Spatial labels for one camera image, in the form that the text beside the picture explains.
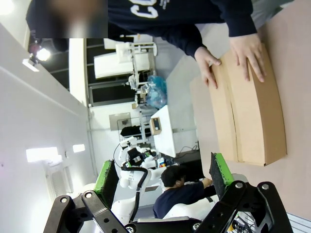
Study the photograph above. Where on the white lab table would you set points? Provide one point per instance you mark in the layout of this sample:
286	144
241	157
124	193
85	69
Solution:
167	131

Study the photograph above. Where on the small ceiling light panel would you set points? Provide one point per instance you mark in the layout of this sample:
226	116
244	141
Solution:
79	148

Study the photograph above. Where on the large ceiling light panel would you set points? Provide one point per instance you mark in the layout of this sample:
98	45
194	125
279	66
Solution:
41	154

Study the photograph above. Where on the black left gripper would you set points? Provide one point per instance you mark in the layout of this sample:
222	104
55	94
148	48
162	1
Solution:
134	157

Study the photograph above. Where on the small brown box with label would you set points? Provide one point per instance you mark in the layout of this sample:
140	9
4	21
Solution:
156	126

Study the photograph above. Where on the large brown cardboard box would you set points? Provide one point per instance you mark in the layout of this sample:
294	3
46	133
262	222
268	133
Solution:
255	109

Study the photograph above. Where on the bright spotlight fixture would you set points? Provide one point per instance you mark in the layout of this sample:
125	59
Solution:
40	55

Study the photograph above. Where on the seated man in navy shirt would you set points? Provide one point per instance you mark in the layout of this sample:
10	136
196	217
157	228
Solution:
175	196

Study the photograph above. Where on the white lab equipment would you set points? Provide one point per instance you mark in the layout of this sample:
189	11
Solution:
121	60

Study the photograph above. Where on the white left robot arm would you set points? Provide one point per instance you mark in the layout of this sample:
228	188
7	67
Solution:
128	180

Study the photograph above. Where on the person's left forearm navy sleeve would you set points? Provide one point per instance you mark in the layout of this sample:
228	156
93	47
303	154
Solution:
238	19

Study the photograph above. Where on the blue plastic bag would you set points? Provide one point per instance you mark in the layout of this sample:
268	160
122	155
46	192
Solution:
156	92

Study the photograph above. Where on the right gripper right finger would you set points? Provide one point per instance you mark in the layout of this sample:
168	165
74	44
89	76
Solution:
243	208

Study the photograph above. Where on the person in navy sweatshirt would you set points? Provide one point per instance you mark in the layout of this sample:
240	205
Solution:
170	21

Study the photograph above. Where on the person's right hand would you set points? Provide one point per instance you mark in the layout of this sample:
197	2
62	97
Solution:
205	59

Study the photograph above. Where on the white ceiling air conditioner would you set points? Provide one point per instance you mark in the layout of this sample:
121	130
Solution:
59	177

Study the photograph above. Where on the black cloth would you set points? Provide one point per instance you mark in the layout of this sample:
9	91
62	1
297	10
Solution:
130	131

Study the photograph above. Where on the person's left hand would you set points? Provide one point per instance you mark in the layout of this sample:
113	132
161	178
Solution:
247	51

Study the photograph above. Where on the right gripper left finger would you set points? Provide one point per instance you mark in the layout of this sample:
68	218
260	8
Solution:
80	213

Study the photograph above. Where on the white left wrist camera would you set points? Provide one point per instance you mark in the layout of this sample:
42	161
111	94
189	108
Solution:
127	142

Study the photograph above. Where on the person's right forearm navy sleeve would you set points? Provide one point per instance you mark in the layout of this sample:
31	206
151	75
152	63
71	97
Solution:
184	38

